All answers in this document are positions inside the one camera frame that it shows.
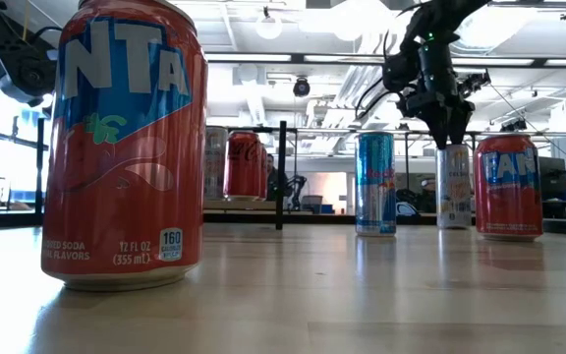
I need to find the light wooden shelf board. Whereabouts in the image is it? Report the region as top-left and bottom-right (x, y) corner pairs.
(202, 198), (278, 213)

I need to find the black computer monitor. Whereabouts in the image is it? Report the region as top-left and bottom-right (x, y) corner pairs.
(538, 155), (566, 194)

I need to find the white Celsius energy drink can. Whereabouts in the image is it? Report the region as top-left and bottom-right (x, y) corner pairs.
(434, 144), (474, 230)

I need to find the blue silver Red Bull can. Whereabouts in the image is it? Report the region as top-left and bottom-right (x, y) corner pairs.
(354, 131), (398, 238)

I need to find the black vertical post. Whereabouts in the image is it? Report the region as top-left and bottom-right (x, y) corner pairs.
(275, 120), (288, 231)

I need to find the round white ceiling lamp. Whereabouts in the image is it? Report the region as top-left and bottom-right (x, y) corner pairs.
(255, 7), (284, 40)

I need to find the person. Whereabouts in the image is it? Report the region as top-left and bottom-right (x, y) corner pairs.
(265, 153), (280, 201)
(413, 176), (437, 213)

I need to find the black clamp on rail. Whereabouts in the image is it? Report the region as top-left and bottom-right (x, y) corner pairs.
(501, 117), (528, 133)

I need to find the black camera on stand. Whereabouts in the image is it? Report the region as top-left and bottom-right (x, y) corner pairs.
(459, 71), (491, 99)

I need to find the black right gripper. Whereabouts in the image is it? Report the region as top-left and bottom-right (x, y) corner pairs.
(416, 41), (477, 148)

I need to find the black aluminium rig frame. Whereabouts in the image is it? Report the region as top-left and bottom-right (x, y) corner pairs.
(35, 116), (47, 213)

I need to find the black background frame rail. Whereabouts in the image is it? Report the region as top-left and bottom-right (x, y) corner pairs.
(262, 126), (566, 148)

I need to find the white Celsius can black lid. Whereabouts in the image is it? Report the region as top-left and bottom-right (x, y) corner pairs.
(203, 126), (230, 201)

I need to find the overhead light bar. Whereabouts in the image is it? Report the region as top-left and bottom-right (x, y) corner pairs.
(203, 51), (566, 69)

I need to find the red Fanta strawberry soda can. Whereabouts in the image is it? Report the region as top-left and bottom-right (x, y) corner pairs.
(39, 0), (209, 292)
(473, 133), (545, 242)

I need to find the red Coca-Cola can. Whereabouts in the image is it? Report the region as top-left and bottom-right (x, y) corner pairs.
(223, 130), (263, 202)

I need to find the blue white bag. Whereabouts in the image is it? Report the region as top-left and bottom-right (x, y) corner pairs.
(395, 201), (420, 220)

